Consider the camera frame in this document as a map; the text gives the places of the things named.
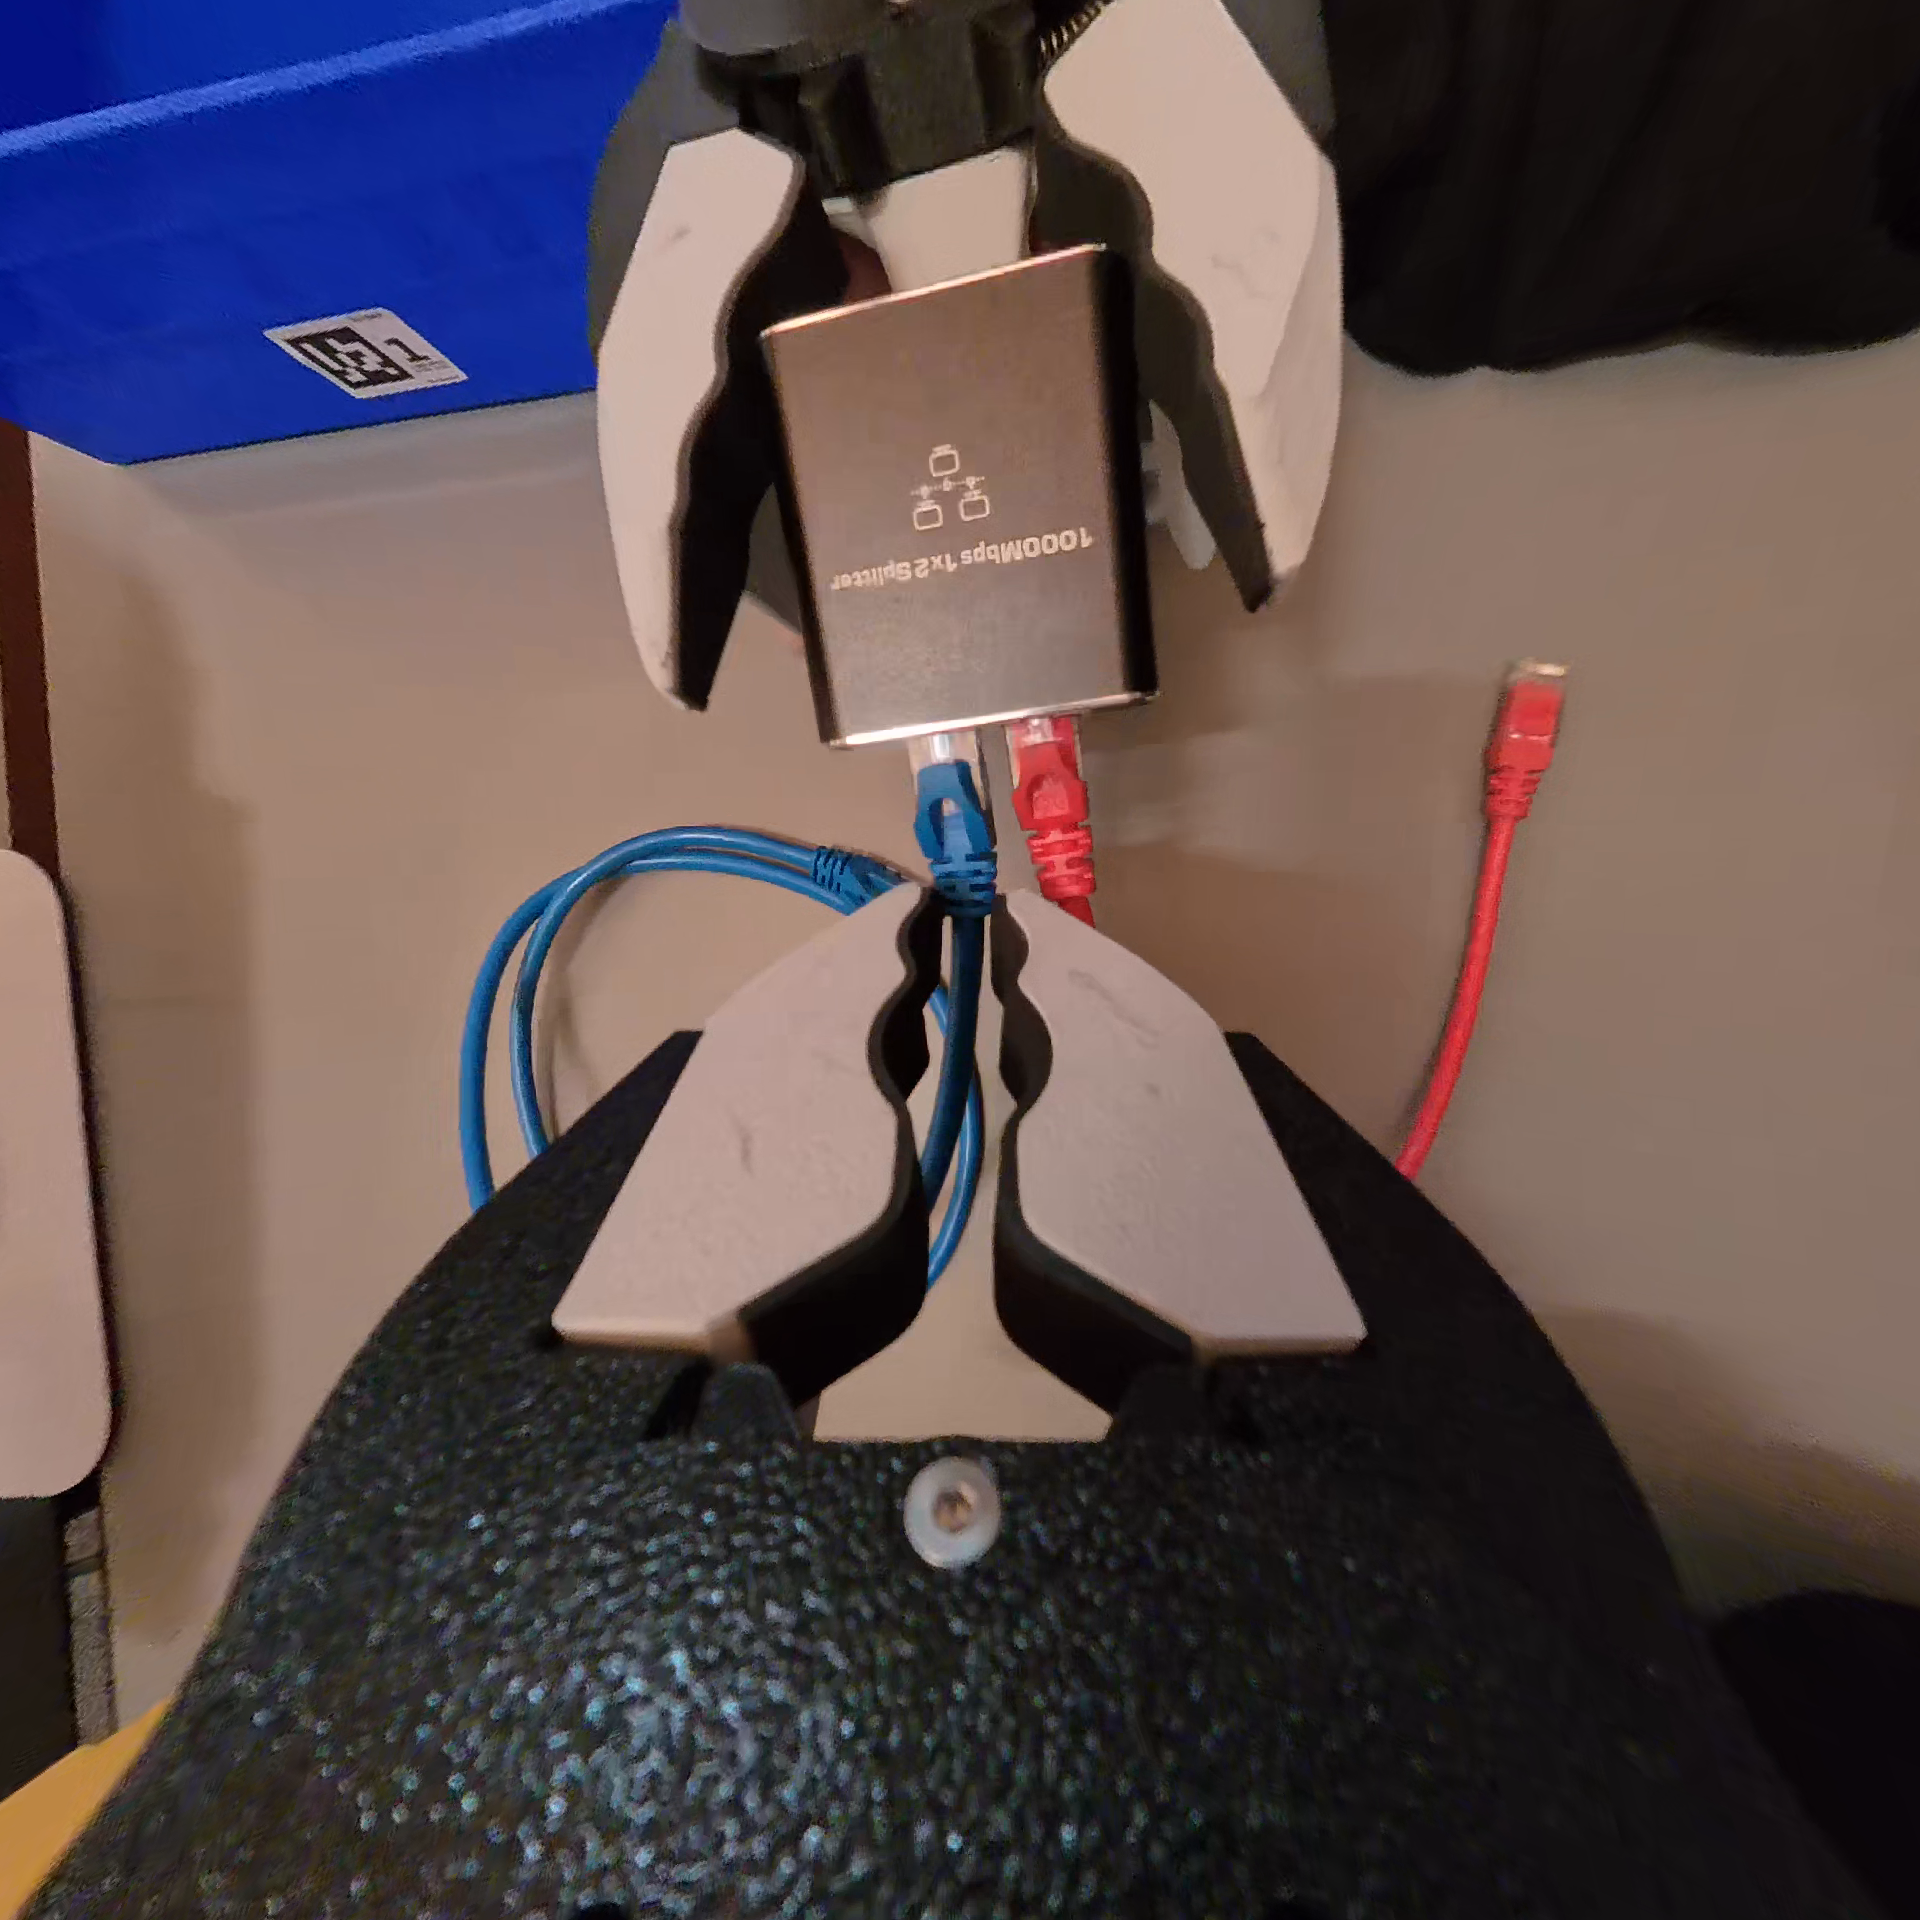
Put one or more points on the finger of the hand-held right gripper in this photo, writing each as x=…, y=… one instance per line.
x=1260, y=285
x=645, y=391

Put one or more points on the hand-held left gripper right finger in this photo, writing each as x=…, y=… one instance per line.
x=1171, y=1185

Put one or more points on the grey desk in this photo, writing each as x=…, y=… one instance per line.
x=1650, y=901

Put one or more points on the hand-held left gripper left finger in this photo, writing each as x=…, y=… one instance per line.
x=750, y=1185

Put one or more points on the person's right forearm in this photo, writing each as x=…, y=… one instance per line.
x=1620, y=165

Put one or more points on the instruction sheet document stand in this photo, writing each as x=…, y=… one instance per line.
x=44, y=1170

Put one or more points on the blue plastic bin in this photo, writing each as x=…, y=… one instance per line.
x=225, y=194

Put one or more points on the black network splitter box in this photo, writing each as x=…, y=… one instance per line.
x=961, y=511

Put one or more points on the yellow plastic bin with divider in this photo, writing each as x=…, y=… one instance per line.
x=75, y=1831

